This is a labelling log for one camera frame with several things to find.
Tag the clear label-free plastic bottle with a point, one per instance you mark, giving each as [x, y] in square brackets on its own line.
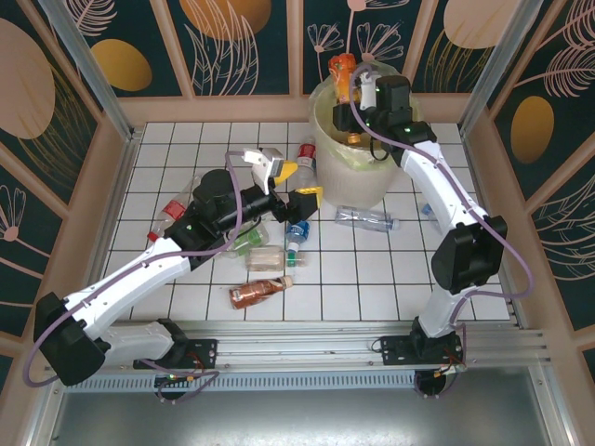
[367, 219]

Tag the clear cola bottle red label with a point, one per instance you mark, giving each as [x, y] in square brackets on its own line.
[174, 211]

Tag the orange drink bottle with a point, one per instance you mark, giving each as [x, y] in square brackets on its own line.
[343, 76]

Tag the green plastic bin liner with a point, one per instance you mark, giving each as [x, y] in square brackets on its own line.
[360, 158]

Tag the aluminium front rail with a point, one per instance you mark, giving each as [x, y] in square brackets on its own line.
[297, 346]

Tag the aluminium corner post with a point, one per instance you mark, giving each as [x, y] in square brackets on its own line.
[91, 69]
[506, 69]

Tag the clear bottle blue label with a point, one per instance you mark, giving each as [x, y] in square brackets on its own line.
[297, 231]

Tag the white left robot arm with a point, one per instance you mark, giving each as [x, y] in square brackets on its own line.
[139, 269]

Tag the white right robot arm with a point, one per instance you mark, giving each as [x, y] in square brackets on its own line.
[446, 186]

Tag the clear bottle blue cap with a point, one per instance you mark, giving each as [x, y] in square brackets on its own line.
[427, 210]

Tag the clear bottle green label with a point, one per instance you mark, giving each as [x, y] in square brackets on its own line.
[248, 239]

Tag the white plastic bin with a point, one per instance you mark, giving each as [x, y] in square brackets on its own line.
[344, 186]

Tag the clear bottle orange label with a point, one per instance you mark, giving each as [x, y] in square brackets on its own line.
[354, 138]

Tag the aluminium side rail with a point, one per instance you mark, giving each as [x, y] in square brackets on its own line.
[479, 186]
[126, 186]

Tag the brown drink bottle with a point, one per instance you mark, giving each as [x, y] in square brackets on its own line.
[255, 293]

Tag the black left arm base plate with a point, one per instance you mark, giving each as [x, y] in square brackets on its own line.
[204, 350]

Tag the clear bottle red white label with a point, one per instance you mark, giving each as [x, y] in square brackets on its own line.
[307, 153]

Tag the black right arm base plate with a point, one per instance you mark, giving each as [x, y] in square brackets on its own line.
[395, 348]

